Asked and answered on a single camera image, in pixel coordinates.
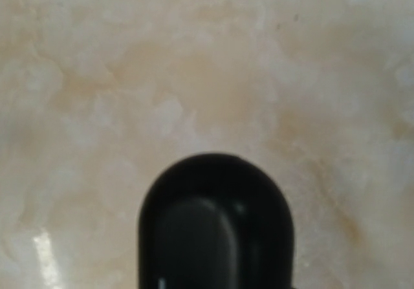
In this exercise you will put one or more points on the black earbud charging case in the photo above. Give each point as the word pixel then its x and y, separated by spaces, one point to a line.
pixel 215 221

